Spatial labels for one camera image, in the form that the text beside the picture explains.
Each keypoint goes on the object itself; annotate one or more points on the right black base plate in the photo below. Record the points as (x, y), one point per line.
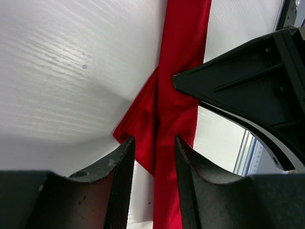
(288, 14)

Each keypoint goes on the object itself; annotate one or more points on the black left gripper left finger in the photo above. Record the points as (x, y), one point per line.
(96, 197)

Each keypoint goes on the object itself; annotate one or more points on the aluminium front rail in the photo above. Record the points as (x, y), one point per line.
(245, 154)

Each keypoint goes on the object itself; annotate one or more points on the red cloth napkin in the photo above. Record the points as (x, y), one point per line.
(159, 112)

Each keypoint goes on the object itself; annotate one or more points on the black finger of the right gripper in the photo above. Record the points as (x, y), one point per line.
(260, 86)

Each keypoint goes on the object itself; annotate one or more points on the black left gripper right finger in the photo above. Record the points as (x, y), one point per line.
(214, 198)

